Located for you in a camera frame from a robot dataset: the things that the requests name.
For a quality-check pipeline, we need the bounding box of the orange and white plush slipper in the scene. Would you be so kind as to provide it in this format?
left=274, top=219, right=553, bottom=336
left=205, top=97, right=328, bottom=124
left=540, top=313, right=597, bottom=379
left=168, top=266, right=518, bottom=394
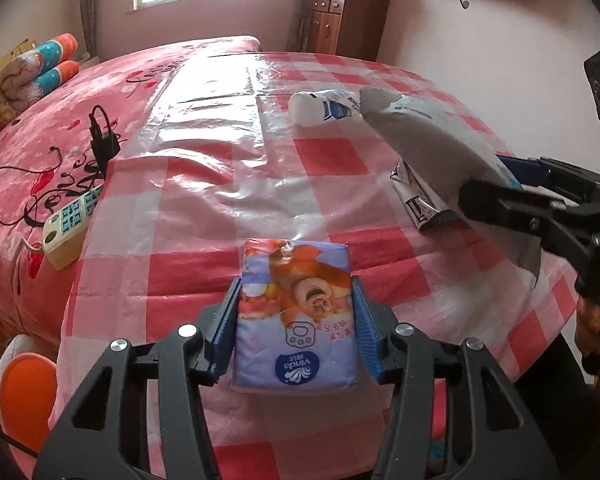
left=0, top=334, right=58, bottom=443

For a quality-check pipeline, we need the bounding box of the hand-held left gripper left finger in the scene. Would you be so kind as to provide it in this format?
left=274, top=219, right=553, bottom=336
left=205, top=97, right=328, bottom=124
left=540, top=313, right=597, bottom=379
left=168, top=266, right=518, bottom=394
left=32, top=276, right=243, bottom=480

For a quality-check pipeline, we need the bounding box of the person's right hand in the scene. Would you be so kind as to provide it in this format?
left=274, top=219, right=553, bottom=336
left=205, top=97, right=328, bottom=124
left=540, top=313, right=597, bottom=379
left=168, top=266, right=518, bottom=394
left=575, top=297, right=600, bottom=377

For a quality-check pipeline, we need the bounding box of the grey plastic mailer bag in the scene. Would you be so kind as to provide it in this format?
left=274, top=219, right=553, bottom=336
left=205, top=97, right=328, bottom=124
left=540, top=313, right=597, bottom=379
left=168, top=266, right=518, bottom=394
left=357, top=86, right=543, bottom=291

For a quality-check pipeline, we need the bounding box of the red checked plastic tablecloth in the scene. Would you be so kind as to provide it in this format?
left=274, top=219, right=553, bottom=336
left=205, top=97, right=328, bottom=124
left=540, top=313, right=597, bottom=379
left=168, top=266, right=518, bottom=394
left=47, top=50, right=581, bottom=480

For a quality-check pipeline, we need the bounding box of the silver foil packet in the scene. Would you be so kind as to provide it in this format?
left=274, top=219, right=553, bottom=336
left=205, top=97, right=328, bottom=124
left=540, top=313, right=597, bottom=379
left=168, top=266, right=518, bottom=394
left=389, top=160, right=461, bottom=233

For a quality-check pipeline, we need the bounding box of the cream power strip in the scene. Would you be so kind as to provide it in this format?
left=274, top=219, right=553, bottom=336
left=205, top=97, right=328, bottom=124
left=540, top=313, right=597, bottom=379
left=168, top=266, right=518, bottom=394
left=41, top=182, right=105, bottom=270

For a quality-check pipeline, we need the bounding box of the purple bear tissue packet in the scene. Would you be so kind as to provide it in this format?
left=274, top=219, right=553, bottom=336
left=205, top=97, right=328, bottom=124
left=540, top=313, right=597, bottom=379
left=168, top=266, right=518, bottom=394
left=230, top=237, right=361, bottom=396

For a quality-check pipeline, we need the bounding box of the floral folded blanket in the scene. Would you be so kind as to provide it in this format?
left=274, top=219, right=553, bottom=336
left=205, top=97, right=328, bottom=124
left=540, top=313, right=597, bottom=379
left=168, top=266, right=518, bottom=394
left=0, top=50, right=43, bottom=106

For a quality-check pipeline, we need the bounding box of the wooden cabinet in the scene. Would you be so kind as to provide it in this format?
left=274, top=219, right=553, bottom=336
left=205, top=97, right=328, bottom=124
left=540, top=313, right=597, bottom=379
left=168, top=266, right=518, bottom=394
left=310, top=0, right=394, bottom=61

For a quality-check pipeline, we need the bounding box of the pink printed bed sheet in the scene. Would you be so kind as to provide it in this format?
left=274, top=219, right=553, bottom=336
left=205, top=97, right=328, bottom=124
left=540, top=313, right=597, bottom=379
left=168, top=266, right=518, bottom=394
left=0, top=35, right=261, bottom=361

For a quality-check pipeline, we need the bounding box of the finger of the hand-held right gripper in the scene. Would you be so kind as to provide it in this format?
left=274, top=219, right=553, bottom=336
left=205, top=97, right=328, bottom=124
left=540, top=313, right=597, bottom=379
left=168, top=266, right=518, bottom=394
left=457, top=179, right=600, bottom=257
left=497, top=155, right=600, bottom=206

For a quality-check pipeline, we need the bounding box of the blue and orange bolster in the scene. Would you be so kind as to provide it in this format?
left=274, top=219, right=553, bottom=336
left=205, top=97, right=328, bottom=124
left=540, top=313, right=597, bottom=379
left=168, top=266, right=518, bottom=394
left=32, top=60, right=81, bottom=94
left=29, top=32, right=81, bottom=68

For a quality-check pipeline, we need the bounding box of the black charger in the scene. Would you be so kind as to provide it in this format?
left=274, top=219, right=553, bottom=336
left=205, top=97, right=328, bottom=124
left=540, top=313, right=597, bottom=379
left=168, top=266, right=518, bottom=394
left=87, top=104, right=124, bottom=179

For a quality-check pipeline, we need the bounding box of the grey curtain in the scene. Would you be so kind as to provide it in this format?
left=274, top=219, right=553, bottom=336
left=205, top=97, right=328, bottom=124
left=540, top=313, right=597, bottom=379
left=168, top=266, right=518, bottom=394
left=77, top=0, right=102, bottom=58

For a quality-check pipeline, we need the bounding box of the white bottle blue label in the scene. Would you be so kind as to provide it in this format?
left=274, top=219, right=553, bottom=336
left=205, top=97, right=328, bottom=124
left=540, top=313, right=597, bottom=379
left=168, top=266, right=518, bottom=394
left=287, top=87, right=368, bottom=128

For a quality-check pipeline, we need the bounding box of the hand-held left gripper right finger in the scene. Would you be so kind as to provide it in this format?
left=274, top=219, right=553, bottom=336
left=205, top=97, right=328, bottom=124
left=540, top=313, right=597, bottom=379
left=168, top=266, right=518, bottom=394
left=350, top=276, right=561, bottom=480

